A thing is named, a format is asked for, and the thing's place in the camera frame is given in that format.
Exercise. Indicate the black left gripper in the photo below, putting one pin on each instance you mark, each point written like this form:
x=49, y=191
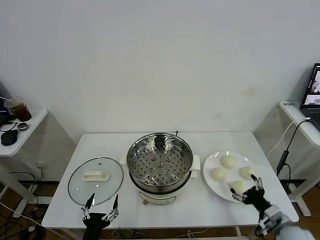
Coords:
x=93, y=221

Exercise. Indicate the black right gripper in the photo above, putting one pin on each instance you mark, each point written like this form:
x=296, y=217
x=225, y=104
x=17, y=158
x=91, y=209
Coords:
x=256, y=198

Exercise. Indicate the white steamed baozi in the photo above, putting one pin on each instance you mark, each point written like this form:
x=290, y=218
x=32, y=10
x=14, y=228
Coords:
x=227, y=162
x=218, y=174
x=239, y=187
x=246, y=172

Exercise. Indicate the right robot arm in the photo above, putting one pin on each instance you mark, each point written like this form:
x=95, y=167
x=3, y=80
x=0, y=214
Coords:
x=295, y=231

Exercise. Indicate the stainless steel steamer basket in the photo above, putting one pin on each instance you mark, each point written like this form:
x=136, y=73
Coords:
x=140, y=160

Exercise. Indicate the white round plate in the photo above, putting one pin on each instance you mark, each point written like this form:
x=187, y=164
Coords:
x=212, y=186

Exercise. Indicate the cream electric cooking pot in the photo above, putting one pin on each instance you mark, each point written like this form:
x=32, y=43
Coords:
x=160, y=197

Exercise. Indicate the white floor plug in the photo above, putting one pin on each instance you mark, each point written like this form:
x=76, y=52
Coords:
x=31, y=228

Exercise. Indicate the white side table with label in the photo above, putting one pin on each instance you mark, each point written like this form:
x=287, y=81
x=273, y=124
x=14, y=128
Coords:
x=290, y=111

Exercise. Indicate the white side table rounded corner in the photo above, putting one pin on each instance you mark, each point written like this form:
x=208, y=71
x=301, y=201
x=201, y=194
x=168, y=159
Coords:
x=35, y=125

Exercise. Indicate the grey round puck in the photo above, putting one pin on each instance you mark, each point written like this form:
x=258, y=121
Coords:
x=23, y=126

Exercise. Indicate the black computer mouse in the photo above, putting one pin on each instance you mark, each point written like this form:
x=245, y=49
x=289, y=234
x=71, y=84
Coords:
x=9, y=137

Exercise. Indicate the plastic cup iced coffee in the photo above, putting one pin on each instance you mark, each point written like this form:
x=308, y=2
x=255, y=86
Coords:
x=21, y=112

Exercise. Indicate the laptop with lit screen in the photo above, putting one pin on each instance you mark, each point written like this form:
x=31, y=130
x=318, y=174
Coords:
x=312, y=87

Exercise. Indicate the dark laptop purple glow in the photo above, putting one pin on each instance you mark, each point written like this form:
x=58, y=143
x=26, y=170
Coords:
x=3, y=113

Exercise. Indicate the white drinking straw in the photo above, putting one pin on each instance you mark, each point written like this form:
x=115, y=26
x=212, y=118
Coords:
x=6, y=99

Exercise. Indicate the white wall socket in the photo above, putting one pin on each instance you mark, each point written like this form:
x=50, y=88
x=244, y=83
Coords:
x=40, y=165

